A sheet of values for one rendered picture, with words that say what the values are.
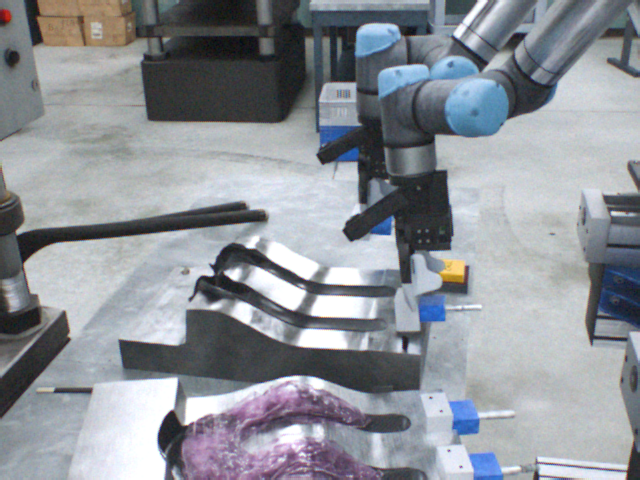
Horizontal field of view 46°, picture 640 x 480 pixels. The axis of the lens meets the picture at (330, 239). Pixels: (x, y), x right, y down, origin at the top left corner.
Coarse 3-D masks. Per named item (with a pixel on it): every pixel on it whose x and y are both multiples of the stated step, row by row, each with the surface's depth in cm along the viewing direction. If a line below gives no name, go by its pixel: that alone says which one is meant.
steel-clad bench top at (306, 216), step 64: (256, 192) 195; (320, 192) 195; (448, 192) 193; (192, 256) 164; (320, 256) 163; (384, 256) 163; (448, 256) 162; (128, 320) 142; (448, 320) 140; (64, 384) 125; (192, 384) 124; (256, 384) 124; (448, 384) 123; (0, 448) 111; (64, 448) 111
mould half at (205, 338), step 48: (240, 240) 141; (192, 288) 140; (288, 288) 132; (144, 336) 126; (192, 336) 122; (240, 336) 121; (288, 336) 121; (336, 336) 121; (384, 336) 120; (336, 384) 121; (384, 384) 119
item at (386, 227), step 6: (354, 210) 146; (390, 216) 146; (384, 222) 144; (390, 222) 144; (378, 228) 145; (384, 228) 145; (390, 228) 145; (366, 234) 146; (378, 234) 146; (384, 234) 145; (390, 234) 145; (360, 240) 147; (366, 240) 146
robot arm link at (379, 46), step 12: (372, 24) 132; (384, 24) 132; (360, 36) 129; (372, 36) 128; (384, 36) 128; (396, 36) 129; (360, 48) 130; (372, 48) 129; (384, 48) 128; (396, 48) 129; (360, 60) 131; (372, 60) 129; (384, 60) 129; (396, 60) 130; (360, 72) 132; (372, 72) 130; (360, 84) 133; (372, 84) 131
